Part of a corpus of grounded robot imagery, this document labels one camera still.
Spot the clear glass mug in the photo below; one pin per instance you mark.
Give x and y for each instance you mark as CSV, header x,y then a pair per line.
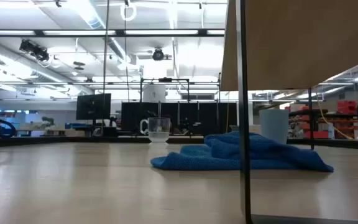
x,y
158,129

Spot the light blue cup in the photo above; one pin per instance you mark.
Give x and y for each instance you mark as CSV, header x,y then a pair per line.
x,y
273,126

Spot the shelf rack with red bins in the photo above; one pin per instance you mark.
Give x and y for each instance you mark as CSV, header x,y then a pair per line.
x,y
337,123

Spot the black room partition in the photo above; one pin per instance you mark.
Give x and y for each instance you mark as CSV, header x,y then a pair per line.
x,y
197,115

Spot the white cylinder column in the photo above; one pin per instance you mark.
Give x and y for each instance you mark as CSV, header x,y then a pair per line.
x,y
154,93

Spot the blue towel cloth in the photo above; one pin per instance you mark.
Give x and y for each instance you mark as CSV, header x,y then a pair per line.
x,y
247,152

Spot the black computer monitor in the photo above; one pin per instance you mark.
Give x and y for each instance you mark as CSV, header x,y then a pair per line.
x,y
93,106

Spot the thin hanging pole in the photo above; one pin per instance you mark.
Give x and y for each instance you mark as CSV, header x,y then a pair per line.
x,y
105,62

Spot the blue storage bins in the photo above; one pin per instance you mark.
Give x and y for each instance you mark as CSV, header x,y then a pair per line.
x,y
75,125

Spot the black ceiling projector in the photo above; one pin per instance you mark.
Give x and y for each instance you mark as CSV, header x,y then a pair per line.
x,y
36,50

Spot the round black ceiling camera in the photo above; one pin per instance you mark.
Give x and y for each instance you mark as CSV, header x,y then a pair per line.
x,y
158,54

